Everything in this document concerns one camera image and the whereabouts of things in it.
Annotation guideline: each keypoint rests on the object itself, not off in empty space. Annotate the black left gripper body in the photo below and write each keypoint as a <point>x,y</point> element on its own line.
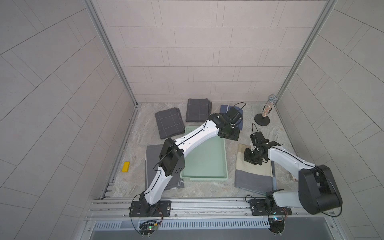
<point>230,133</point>

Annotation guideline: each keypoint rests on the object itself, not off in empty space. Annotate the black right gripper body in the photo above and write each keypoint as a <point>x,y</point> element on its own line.
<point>252,156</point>

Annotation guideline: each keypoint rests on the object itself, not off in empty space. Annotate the blue pillowcase yellow stripe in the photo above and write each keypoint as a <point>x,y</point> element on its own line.
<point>226,108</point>

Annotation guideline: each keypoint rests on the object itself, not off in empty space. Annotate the beige and grey pillowcase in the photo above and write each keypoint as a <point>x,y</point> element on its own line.
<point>254,178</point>

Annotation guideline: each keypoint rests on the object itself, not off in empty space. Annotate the light green plastic basket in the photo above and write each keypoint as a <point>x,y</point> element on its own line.
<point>205,154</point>

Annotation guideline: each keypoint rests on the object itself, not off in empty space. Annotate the dark grey checked pillowcase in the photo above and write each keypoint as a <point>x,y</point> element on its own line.
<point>198,110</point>
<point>170,123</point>

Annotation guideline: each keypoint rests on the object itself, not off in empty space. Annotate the plain grey pillowcase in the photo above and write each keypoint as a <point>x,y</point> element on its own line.
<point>152,157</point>

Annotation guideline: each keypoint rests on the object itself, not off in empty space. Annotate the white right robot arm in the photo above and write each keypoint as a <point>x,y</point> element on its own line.
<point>317,190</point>

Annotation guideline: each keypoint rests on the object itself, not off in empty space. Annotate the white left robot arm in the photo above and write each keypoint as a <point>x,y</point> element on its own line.
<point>173,153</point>

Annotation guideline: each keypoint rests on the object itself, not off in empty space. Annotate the dark grey checked pillowcase back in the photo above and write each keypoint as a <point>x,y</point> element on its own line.
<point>198,110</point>

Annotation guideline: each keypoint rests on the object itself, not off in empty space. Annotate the right round circuit board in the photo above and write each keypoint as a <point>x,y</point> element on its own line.
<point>277,226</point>

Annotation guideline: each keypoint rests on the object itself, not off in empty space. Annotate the yellow small block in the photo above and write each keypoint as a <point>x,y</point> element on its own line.
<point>126,166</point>

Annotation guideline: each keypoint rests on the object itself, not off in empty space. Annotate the left green circuit board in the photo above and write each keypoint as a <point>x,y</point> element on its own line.
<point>148,228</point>

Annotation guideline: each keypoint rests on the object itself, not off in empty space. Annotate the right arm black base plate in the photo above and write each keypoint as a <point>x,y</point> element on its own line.
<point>265,208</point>

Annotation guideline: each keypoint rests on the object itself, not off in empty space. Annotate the aluminium front rail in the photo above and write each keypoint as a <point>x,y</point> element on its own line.
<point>192,214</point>

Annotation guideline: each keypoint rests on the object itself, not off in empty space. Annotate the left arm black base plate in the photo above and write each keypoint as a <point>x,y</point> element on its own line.
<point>139,210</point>

